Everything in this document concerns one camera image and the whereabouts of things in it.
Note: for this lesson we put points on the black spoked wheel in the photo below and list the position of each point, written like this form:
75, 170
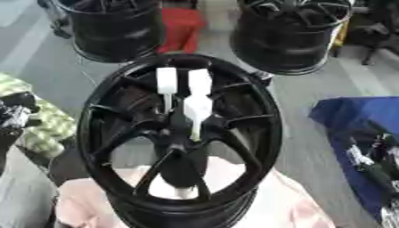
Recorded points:
244, 148

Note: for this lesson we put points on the black wheeled chair base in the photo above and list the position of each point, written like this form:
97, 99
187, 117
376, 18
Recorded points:
56, 20

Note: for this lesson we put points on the red object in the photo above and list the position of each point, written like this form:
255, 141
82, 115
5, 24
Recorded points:
181, 28

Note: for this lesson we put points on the black wheel rim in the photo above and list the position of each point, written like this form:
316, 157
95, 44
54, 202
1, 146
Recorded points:
117, 32
286, 38

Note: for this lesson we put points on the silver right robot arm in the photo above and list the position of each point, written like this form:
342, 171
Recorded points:
390, 218

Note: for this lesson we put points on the yellow object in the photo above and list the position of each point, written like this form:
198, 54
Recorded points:
341, 34

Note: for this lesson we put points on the black office chair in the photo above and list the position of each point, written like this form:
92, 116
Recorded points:
375, 29

